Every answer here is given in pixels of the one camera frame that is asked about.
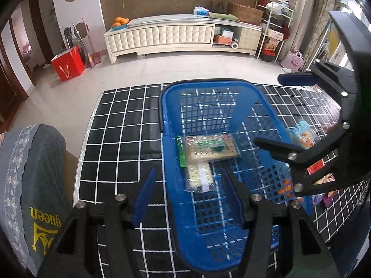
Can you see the brown wooden door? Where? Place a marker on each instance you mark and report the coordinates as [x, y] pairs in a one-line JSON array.
[[8, 92]]

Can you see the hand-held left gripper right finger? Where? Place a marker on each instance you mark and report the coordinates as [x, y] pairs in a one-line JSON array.
[[232, 194]]

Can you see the purple snack packet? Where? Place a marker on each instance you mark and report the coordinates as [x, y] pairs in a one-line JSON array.
[[329, 199]]

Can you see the black checkered tablecloth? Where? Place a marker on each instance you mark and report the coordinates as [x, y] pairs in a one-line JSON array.
[[121, 139]]

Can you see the clear cracker packet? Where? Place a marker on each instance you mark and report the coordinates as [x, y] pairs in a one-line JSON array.
[[198, 177]]

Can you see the cracker packet with green label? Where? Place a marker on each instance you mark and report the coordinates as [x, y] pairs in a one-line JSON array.
[[213, 149]]

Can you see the grey printed chair cover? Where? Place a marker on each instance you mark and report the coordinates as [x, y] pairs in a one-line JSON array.
[[32, 173]]

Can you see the patterned curtain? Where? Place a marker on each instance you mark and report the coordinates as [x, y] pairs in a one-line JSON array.
[[318, 20]]

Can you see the orange brown snack packet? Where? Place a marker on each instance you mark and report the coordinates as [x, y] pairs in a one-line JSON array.
[[326, 179]]

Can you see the pile of oranges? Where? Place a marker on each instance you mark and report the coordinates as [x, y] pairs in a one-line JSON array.
[[121, 21]]

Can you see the orange box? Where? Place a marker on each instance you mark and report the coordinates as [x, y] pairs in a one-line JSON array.
[[223, 39]]

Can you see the pink bag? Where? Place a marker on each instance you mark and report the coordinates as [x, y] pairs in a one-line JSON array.
[[292, 60]]

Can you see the light blue cartoon snack packet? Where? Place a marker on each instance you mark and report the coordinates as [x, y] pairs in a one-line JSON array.
[[303, 134]]

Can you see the blue plastic basket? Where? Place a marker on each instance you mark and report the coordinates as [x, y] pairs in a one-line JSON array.
[[165, 115]]

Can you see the green snack packet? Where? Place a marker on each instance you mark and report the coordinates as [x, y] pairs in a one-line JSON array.
[[180, 150]]

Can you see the brown cardboard box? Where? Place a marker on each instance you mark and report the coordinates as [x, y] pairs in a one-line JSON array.
[[246, 13]]

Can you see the blue and white box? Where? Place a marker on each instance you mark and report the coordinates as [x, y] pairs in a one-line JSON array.
[[226, 31]]

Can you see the cream tufted TV cabinet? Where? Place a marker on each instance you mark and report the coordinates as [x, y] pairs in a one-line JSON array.
[[162, 37]]

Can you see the folded green cloth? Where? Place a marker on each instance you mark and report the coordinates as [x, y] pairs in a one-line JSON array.
[[223, 16]]

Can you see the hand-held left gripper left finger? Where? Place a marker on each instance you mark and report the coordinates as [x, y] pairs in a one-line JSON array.
[[145, 197]]

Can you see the red snack packet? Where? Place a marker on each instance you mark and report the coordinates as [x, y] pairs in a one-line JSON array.
[[316, 166]]

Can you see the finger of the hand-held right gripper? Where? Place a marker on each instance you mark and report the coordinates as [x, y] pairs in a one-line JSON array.
[[295, 79], [278, 149]]

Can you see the white paper roll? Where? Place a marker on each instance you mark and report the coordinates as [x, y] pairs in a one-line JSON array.
[[234, 45]]

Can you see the printed gift box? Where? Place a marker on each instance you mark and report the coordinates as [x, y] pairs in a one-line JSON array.
[[273, 46]]

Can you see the white plastic bag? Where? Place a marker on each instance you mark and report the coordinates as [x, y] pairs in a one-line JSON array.
[[276, 7]]

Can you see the red paper bag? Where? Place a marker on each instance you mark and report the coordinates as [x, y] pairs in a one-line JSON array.
[[68, 63]]

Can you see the blue tissue box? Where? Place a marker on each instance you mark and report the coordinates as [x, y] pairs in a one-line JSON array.
[[201, 11]]

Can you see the brown door frame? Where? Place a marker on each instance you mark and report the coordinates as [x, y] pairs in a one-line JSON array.
[[42, 29]]

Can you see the white metal rack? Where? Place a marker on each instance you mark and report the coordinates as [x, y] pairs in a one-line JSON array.
[[271, 23]]

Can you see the pink broom and dustpan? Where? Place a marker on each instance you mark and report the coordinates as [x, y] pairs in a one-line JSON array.
[[94, 59]]

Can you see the blue bowl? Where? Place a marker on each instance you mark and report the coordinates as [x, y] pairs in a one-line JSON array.
[[118, 28]]

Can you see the black upright appliance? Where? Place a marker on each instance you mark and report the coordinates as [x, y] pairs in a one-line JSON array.
[[67, 37]]

